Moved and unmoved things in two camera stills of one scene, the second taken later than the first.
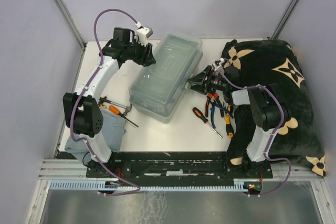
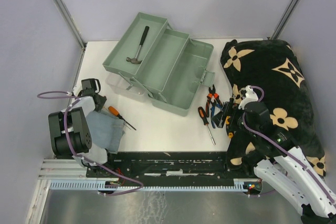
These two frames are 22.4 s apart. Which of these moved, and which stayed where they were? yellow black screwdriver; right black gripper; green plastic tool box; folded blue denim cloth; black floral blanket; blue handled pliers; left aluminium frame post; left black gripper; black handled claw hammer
Moved: green plastic tool box; black handled claw hammer; left black gripper; right black gripper
Stayed: blue handled pliers; folded blue denim cloth; black floral blanket; yellow black screwdriver; left aluminium frame post
